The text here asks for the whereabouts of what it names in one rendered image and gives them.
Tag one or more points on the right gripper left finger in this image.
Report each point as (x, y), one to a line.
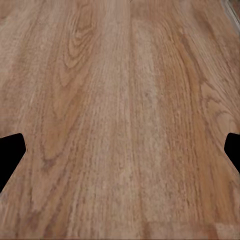
(12, 149)

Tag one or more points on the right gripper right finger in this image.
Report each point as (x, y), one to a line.
(232, 149)

